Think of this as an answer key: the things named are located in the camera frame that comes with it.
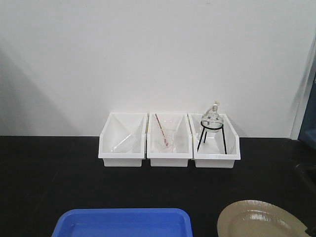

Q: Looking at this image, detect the blue plastic tray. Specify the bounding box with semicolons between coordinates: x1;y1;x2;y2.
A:
52;208;193;237

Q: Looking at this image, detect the beige plate with black rim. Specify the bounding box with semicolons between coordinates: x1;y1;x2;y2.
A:
217;200;308;237

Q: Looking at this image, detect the white bin middle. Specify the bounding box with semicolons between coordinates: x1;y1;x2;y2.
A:
147;113;193;167

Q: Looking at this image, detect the white bin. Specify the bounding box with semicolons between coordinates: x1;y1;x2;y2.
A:
98;112;148;167
147;113;193;167
188;114;240;168

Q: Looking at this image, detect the glass beaker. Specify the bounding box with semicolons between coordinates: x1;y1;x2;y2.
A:
157;120;175;153

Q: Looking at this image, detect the red glass rod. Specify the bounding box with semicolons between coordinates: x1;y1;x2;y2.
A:
155;114;169;147

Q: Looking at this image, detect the glass rod in left bin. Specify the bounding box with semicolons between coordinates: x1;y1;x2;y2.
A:
111;132;138;153

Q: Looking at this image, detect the white bin left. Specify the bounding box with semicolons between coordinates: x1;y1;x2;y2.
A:
98;112;148;167

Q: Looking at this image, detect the glass alcohol lamp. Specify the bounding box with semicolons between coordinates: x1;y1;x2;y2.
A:
201;101;224;133

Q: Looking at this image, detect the white bin right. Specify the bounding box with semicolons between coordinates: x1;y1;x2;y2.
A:
188;114;240;168

